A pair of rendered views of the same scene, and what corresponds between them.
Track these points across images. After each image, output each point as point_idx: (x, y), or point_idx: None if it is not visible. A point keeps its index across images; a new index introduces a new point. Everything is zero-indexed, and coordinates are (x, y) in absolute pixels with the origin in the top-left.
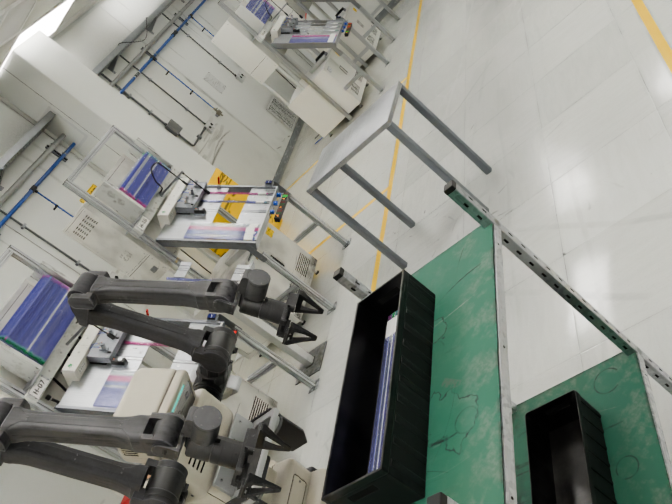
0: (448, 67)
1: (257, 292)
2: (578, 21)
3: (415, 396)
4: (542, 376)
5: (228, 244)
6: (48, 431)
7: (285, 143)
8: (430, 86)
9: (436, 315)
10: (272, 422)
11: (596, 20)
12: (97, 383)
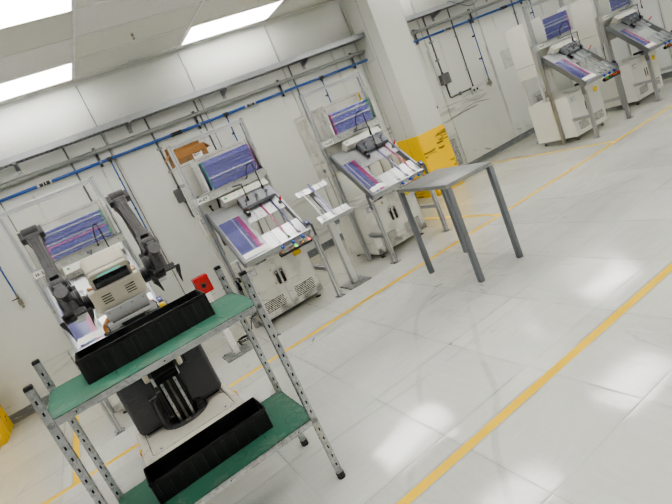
0: (628, 157)
1: (149, 253)
2: None
3: (134, 348)
4: (358, 392)
5: (360, 186)
6: (33, 250)
7: (527, 128)
8: (605, 162)
9: (199, 323)
10: (146, 307)
11: None
12: (230, 216)
